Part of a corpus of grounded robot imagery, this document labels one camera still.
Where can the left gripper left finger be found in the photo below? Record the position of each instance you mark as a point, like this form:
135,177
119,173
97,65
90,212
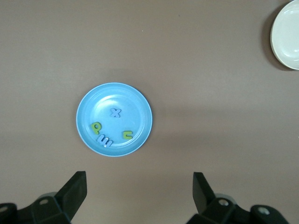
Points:
58,210

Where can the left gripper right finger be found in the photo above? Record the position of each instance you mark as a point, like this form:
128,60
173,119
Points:
217,212

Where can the blue letter m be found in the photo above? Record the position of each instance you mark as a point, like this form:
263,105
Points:
102,140

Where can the green letter p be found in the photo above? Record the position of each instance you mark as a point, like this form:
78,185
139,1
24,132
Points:
96,131

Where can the green letter n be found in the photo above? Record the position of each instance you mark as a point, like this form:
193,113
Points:
124,135

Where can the blue letter x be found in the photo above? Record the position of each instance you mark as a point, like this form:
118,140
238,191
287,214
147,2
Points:
115,113

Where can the blue round plate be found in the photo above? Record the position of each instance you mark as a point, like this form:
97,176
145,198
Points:
130,105

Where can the brown table cover sheet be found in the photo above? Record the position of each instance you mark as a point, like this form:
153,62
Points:
187,46

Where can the beige round plate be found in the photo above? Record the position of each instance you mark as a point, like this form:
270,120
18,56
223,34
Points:
289,35

